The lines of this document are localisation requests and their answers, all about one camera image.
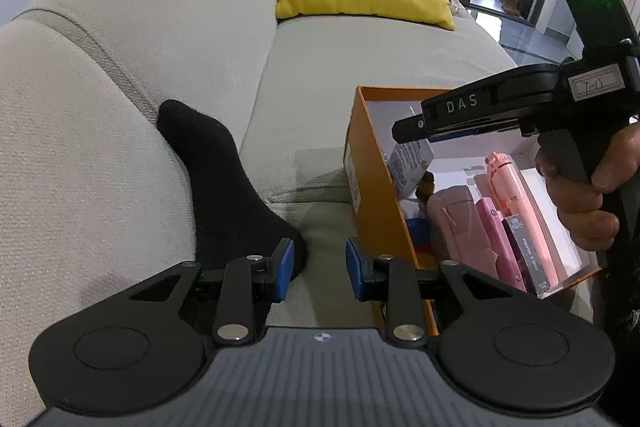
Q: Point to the brown plush toy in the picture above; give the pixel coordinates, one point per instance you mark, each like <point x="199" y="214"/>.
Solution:
<point x="425" y="187"/>

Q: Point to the white labelled bottle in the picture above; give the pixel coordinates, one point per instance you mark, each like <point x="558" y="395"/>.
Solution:
<point x="407" y="167"/>

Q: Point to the dark printed card box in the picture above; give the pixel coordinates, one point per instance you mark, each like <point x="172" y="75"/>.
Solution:
<point x="525" y="257"/>

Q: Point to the orange cardboard box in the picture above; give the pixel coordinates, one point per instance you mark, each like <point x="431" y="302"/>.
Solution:
<point x="375" y="187"/>

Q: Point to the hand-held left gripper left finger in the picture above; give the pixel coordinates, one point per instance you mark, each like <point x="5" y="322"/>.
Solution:
<point x="286" y="267"/>

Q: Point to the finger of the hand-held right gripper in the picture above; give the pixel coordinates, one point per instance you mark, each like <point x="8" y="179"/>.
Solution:
<point x="407" y="131"/>

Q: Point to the pink hard case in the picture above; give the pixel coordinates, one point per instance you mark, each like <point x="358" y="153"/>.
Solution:
<point x="492" y="232"/>

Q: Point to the beige sofa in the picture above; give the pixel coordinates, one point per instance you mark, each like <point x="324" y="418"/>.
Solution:
<point x="100" y="107"/>

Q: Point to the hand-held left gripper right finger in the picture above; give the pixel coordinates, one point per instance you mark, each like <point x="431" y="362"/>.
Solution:
<point x="354" y="272"/>

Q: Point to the person's right hand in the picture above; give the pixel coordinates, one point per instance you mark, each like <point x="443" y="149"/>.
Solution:
<point x="580" y="207"/>

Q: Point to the pink cloth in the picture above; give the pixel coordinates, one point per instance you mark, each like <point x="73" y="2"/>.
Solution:
<point x="457" y="227"/>

